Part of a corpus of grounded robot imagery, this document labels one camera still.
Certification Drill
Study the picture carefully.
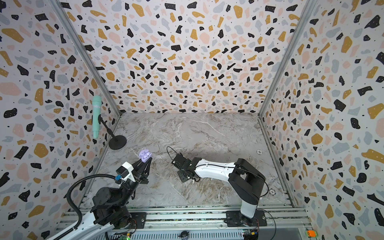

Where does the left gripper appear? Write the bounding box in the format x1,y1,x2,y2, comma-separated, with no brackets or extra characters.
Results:
118,155,153,207

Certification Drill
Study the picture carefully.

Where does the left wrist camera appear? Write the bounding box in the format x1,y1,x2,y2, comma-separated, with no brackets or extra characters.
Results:
115,162,136,184

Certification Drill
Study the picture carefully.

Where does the purple earbud charging case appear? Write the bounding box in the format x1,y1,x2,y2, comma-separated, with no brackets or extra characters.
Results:
139,149,152,163

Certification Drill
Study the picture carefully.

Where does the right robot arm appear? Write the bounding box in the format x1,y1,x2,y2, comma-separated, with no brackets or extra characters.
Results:
172,153,268,227

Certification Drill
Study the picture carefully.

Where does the black microphone stand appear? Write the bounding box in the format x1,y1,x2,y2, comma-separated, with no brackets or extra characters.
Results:
98,115,127,150

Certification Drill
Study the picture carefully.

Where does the orange button box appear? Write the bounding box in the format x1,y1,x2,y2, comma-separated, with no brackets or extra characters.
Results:
306,230,318,238

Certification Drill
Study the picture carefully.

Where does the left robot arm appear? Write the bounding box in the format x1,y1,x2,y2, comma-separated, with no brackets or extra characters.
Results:
50,156,152,240

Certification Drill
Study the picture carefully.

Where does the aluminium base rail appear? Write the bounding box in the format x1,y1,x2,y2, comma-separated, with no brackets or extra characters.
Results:
93,204,312,240

